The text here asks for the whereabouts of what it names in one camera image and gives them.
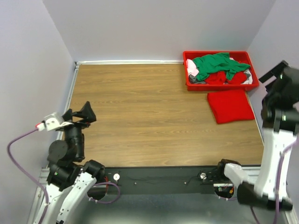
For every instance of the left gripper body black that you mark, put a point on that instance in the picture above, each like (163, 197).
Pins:
(73, 133)

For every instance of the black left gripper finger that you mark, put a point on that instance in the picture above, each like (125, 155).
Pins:
(67, 116)
(86, 114)

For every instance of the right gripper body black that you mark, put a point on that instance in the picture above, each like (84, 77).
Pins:
(266, 96)

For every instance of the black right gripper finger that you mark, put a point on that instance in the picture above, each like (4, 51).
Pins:
(271, 87)
(276, 72)

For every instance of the red t shirt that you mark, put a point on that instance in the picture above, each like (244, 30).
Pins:
(220, 78)
(229, 106)

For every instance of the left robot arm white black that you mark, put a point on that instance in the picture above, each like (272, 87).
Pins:
(67, 182)

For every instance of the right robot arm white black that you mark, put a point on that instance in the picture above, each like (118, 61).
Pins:
(280, 130)

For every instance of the red plastic bin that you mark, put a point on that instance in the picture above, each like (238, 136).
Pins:
(242, 56)

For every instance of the red t shirt in bin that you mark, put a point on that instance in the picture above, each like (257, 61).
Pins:
(220, 78)

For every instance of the green t shirt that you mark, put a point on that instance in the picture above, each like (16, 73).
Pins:
(213, 63)

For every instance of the grey t shirt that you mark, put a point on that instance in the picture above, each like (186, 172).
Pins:
(193, 80)

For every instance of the pink t shirt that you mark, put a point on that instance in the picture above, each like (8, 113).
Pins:
(191, 68)

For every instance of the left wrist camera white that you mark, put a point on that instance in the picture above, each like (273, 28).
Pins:
(52, 122)

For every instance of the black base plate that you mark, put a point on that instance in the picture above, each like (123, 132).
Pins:
(168, 180)

